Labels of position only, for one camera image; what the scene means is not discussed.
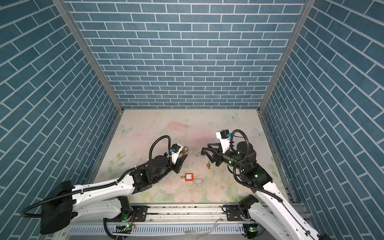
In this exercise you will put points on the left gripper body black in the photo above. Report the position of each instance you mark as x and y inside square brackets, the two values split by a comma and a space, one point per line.
[177, 166]

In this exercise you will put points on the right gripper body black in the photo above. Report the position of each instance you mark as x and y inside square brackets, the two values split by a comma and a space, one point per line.
[221, 157]

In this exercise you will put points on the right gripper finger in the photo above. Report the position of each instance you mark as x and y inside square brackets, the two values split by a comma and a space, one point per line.
[215, 146]
[211, 153]

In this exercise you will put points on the brass padlock with key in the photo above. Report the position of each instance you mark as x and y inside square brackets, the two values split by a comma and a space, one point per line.
[184, 151]

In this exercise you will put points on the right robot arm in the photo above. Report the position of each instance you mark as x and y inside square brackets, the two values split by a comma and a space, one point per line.
[266, 206]

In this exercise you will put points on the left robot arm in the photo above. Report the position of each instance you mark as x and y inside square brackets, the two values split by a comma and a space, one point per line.
[68, 203]

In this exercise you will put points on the red padlock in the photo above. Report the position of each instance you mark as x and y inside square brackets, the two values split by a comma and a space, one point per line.
[189, 177]

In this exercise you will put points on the left controller board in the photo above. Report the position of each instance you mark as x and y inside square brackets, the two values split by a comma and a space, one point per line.
[123, 229]

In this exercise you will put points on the controller board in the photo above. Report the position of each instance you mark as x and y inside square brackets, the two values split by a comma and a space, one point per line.
[123, 229]
[251, 231]

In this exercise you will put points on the right controller board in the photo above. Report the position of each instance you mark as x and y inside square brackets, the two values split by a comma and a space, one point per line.
[251, 231]

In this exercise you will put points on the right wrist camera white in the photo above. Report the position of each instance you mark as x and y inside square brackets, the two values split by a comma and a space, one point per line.
[224, 137]

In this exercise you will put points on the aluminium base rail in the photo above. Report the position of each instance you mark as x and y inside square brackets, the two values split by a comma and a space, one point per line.
[175, 220]

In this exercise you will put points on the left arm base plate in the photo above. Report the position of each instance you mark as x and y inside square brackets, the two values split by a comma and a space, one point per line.
[135, 214]

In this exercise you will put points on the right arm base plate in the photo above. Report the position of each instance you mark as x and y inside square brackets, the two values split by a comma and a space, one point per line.
[236, 214]

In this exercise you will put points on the right corner aluminium post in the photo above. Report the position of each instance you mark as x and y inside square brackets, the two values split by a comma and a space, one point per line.
[304, 14]

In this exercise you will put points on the corner aluminium post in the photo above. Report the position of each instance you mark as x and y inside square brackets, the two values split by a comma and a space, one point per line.
[81, 41]
[304, 14]

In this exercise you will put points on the left corner aluminium post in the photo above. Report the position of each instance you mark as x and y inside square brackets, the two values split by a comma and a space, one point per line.
[81, 41]

